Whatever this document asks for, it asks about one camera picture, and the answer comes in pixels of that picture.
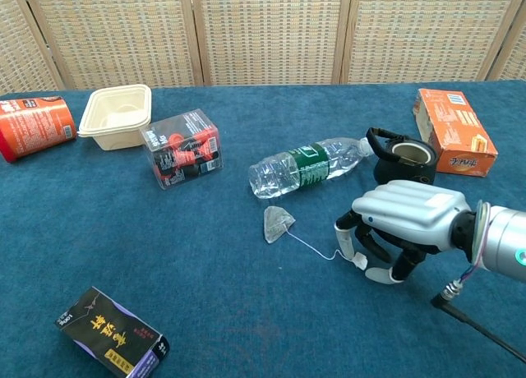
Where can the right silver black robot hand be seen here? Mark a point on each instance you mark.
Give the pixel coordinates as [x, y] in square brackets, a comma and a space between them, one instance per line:
[407, 213]

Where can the orange carton box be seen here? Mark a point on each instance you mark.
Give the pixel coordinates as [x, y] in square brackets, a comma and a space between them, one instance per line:
[456, 127]

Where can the clear plastic water bottle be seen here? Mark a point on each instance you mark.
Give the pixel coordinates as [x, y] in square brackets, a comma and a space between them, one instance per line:
[312, 164]

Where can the blue table cloth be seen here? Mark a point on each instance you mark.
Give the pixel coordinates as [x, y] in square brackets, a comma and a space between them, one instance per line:
[205, 250]

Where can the woven wooden folding screen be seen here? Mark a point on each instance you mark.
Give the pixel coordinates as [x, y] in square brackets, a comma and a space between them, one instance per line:
[267, 33]

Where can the clear box with red items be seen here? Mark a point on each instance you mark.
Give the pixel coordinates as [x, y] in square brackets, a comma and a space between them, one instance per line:
[181, 152]

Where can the beige plastic food container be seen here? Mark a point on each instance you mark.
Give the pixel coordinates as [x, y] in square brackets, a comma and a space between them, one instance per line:
[111, 111]

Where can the black box with gold text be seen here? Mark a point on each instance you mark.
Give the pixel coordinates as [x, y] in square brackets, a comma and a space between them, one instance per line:
[111, 337]

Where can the red instant noodle cup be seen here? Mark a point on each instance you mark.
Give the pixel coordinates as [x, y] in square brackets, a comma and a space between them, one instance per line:
[33, 125]

